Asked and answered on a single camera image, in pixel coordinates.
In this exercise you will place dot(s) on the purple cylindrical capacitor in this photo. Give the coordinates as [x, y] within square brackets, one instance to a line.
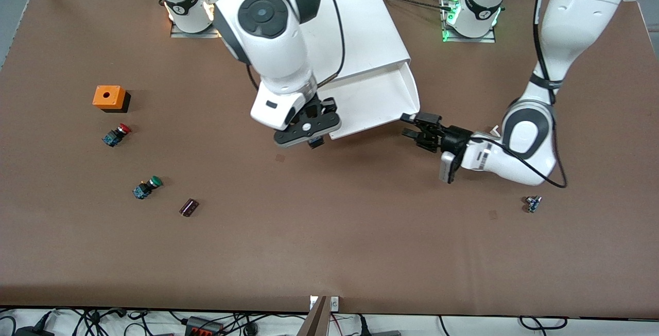
[189, 207]

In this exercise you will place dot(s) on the red push button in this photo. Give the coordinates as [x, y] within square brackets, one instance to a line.
[117, 135]

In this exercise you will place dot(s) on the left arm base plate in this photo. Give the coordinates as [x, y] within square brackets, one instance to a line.
[489, 39]

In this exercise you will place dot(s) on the grey metal beam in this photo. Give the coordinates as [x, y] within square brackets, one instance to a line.
[315, 320]

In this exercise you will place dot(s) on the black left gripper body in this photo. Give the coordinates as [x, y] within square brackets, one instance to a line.
[455, 139]

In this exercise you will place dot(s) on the orange box with hole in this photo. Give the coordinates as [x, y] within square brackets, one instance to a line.
[107, 96]

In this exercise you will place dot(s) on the small blue grey component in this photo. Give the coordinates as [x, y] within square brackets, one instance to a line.
[533, 204]

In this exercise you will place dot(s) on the white curved plastic piece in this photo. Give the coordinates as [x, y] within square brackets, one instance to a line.
[495, 130]

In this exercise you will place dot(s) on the yellow push button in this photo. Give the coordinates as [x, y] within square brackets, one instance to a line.
[315, 144]

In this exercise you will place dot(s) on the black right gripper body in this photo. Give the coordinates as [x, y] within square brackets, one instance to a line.
[326, 107]

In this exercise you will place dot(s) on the small white bracket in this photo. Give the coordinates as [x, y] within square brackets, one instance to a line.
[334, 303]
[312, 302]

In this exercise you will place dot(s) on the white largest-front cabinet drawer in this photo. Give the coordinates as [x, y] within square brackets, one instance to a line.
[376, 99]

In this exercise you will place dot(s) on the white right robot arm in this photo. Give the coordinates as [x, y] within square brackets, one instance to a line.
[267, 32]

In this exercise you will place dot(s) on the black power strip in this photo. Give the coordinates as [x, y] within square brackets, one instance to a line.
[205, 326]

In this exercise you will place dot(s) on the green push button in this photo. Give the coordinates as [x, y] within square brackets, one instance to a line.
[148, 187]

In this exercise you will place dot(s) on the white drawer cabinet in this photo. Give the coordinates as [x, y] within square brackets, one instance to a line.
[370, 22]

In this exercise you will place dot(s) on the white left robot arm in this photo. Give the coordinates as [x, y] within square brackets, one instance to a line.
[582, 17]

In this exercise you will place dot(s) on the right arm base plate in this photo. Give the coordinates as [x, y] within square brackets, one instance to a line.
[177, 31]

